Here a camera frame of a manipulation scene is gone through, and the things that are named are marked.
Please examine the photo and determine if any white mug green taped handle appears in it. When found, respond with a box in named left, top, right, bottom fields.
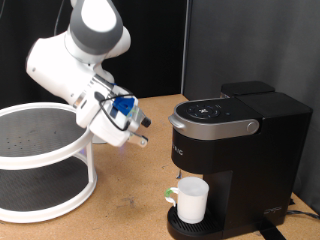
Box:
left=164, top=176, right=210, bottom=225

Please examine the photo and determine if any silver coffee machine handle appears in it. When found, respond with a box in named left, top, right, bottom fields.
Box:
left=168, top=113, right=261, bottom=141

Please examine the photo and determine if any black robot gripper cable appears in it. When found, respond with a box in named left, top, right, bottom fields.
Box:
left=53, top=0, right=135, bottom=132

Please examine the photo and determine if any black curtain backdrop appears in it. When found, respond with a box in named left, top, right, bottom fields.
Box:
left=0, top=0, right=188, bottom=110

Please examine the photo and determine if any black tape strip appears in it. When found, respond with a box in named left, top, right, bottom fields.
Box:
left=258, top=226, right=288, bottom=240

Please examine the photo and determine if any clear water reservoir black lid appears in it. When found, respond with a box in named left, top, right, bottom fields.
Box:
left=219, top=80, right=276, bottom=99

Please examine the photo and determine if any white two-tier turntable shelf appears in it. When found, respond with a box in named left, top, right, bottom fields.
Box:
left=0, top=101, right=98, bottom=224

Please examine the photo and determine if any black Keurig coffee machine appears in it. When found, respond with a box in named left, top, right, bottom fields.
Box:
left=166, top=80, right=314, bottom=240

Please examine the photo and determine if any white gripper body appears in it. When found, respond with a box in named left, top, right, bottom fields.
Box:
left=75, top=84, right=145, bottom=148

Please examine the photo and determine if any black power cable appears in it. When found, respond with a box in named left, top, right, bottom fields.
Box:
left=285, top=209, right=320, bottom=222

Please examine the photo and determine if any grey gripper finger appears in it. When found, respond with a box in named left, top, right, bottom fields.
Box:
left=127, top=131, right=150, bottom=148
left=140, top=115, right=152, bottom=129

